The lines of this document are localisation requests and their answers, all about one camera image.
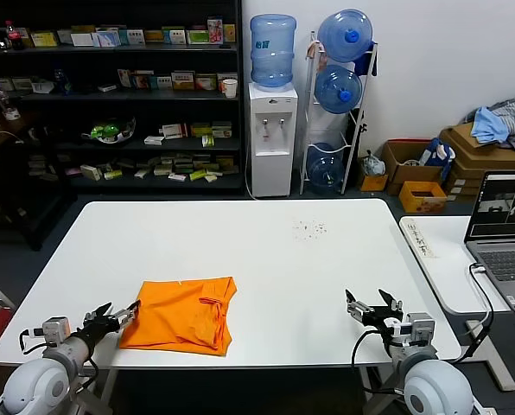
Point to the dark blue bottle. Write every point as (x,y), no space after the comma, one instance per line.
(63,82)

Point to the plain white medicine box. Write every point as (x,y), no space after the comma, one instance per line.
(82,40)
(91,174)

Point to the green white bowl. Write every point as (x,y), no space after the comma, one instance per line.
(108,132)

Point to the flat white medicine box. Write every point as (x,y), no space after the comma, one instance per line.
(107,88)
(154,141)

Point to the grey laptop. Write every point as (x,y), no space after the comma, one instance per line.
(508,259)

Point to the dark blue hanging cloth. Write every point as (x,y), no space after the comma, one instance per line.
(363,64)

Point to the tilted red white box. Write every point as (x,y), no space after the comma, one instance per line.
(125,78)

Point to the flat yellow medicine box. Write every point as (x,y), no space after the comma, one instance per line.
(154,37)

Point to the dark wooden desk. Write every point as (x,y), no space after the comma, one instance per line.
(2,144)

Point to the blue white medicine box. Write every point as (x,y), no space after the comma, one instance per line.
(109,39)

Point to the red white medicine box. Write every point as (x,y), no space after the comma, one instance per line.
(175,132)
(206,83)

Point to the black tripod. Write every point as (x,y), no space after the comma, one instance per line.
(360,133)

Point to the small green medicine box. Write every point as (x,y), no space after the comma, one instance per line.
(207,142)

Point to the orange t-shirt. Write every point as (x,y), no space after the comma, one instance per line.
(167,315)

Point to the white jug rack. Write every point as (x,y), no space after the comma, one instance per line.
(356,118)

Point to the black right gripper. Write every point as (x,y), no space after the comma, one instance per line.
(387,324)

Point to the grey plastic bag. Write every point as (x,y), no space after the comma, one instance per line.
(373,164)

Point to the white water dispenser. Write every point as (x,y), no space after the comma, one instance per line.
(270,173)

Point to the tall pink medicine box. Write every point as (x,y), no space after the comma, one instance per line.
(215,31)

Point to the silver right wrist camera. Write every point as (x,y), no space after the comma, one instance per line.
(421,328)

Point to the black shelving unit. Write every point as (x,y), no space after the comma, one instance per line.
(110,97)

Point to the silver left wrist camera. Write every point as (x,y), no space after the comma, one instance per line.
(55,330)

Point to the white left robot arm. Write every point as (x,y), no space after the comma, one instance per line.
(33,389)

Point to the white floor power strip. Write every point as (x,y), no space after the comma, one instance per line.
(484,410)

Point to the yellow green medicine box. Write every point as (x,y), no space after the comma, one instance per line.
(201,129)

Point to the stacked brown cardboard boxes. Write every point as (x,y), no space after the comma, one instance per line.
(467,181)

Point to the blue white bag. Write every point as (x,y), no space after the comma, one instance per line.
(439,151)

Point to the labelled blue water jug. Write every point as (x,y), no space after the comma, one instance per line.
(272,55)

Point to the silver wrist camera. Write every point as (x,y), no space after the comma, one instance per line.
(421,328)
(55,330)

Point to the cola bottle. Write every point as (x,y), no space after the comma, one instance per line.
(13,36)

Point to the light blue garment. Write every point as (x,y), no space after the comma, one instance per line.
(488,125)

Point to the open brown cardboard box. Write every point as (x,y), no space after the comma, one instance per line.
(413,172)

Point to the white paper cup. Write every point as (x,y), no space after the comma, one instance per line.
(230,88)

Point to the small tan cardboard box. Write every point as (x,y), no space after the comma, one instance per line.
(374,183)

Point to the yellow orange medicine box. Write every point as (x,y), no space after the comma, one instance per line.
(184,81)

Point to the white side table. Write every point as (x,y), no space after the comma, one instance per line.
(447,276)

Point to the large flat cardboard box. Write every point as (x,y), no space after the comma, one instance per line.
(486,155)

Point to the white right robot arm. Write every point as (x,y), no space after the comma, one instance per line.
(439,384)

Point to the flat white red box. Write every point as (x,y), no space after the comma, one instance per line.
(177,177)

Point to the flat yellow green box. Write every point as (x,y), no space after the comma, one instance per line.
(113,175)
(197,176)

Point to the clear plastic bottle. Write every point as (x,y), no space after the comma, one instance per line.
(7,104)

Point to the yellow white medicine box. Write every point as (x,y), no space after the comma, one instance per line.
(46,40)

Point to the pink hanging cloth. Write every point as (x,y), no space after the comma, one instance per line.
(313,49)

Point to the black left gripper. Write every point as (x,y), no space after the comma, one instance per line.
(95,328)

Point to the yellow plastic crate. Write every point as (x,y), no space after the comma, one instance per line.
(413,200)

